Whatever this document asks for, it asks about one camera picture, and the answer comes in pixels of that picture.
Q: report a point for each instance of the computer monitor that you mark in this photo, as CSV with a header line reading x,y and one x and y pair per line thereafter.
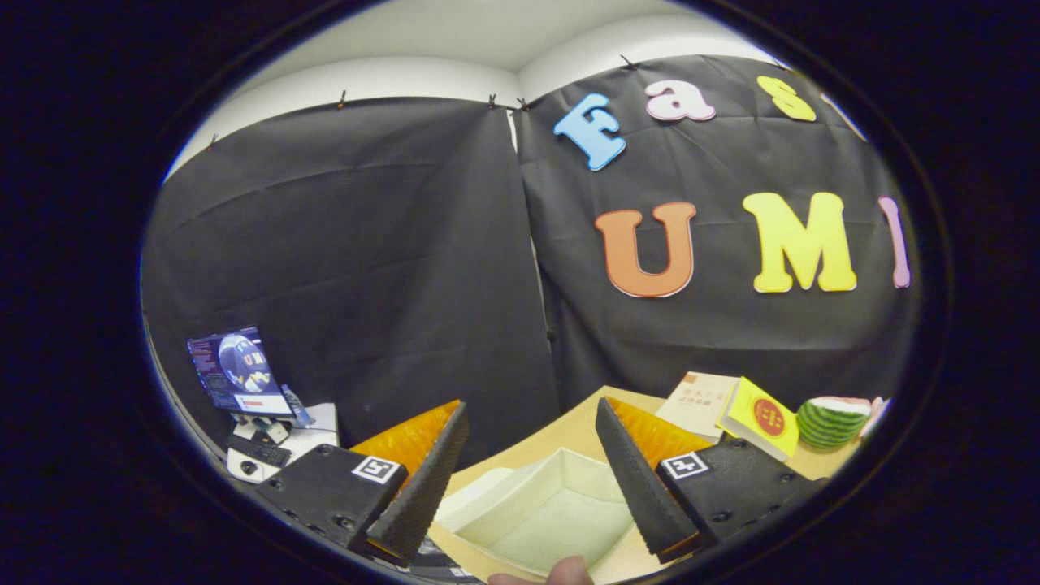
x,y
236,370

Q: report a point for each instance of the plastic water bottle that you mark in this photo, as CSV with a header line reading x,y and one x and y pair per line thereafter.
x,y
297,408

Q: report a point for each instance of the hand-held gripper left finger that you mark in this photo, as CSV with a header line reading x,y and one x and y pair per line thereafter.
x,y
426,487

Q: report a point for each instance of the black keyboard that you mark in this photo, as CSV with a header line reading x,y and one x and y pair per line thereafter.
x,y
260,451

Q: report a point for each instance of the yellow book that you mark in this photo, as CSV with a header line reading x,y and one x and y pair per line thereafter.
x,y
764,418

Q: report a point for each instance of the pink and green plush toy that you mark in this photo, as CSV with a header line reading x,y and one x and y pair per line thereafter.
x,y
877,410

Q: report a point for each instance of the white side desk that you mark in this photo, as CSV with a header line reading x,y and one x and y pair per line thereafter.
x,y
313,439

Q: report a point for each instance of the watermelon slice plush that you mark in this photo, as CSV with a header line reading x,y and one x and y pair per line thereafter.
x,y
829,424

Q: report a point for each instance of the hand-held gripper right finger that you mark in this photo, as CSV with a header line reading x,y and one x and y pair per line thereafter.
x,y
642,487

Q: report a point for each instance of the beige book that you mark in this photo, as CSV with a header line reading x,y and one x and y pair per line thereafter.
x,y
695,402

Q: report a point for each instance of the pale green storage box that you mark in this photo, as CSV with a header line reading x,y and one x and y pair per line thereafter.
x,y
552,520

